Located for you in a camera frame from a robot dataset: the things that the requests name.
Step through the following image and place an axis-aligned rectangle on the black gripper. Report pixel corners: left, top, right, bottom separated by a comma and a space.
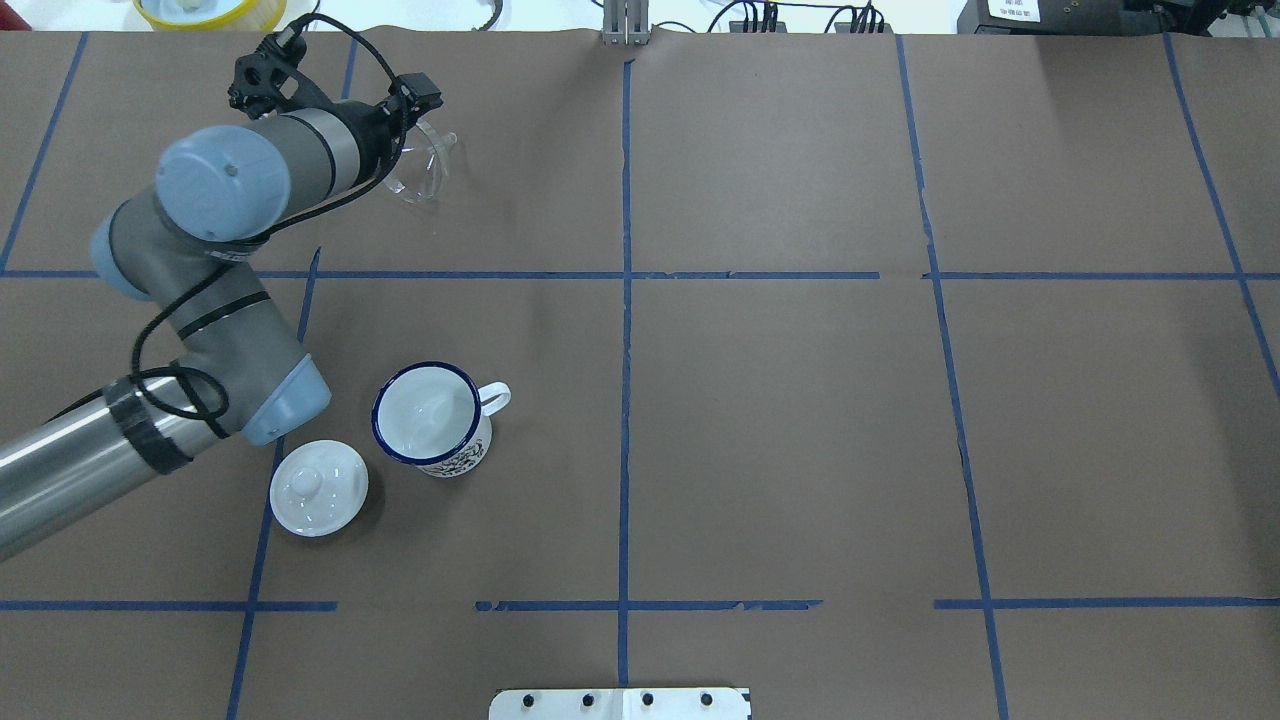
360, 74, 443, 167

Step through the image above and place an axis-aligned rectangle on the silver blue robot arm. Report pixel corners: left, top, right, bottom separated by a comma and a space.
1, 69, 443, 559

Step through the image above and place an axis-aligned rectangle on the yellow tape roll with plate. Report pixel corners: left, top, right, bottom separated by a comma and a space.
131, 1, 287, 32

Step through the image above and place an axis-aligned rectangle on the white enamel mug blue rim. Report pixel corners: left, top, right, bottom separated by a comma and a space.
371, 361, 512, 479

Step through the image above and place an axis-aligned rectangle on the white ceramic lid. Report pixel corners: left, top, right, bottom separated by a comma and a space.
269, 439, 370, 538

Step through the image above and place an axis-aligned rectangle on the black computer box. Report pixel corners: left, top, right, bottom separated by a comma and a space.
955, 1, 1277, 37

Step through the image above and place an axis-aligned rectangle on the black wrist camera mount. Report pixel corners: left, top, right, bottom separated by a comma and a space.
227, 27, 333, 120

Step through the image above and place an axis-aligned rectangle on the aluminium frame post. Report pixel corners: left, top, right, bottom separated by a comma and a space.
599, 0, 652, 47

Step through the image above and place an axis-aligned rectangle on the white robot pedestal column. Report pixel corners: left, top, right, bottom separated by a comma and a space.
488, 687, 753, 719

